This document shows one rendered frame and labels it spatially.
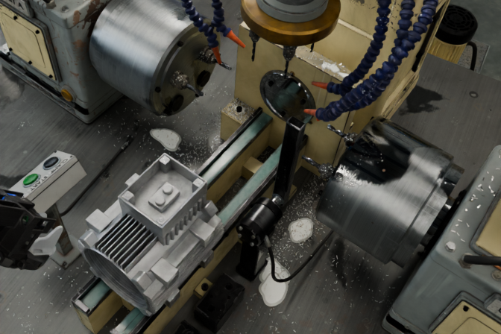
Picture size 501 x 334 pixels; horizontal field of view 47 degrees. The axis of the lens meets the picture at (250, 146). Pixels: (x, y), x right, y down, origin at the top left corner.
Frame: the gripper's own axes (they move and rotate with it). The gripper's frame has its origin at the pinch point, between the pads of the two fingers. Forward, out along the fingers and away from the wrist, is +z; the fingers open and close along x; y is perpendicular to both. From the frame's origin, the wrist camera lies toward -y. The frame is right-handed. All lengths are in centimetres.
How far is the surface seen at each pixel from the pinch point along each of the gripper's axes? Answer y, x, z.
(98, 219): 5.5, 2.1, 13.6
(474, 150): 65, -45, 80
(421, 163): 46, -39, 27
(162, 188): 16.8, -4.9, 13.3
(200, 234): 13.5, -13.8, 18.2
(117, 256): 3.8, -6.7, 9.1
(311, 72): 52, -9, 35
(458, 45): 103, -22, 118
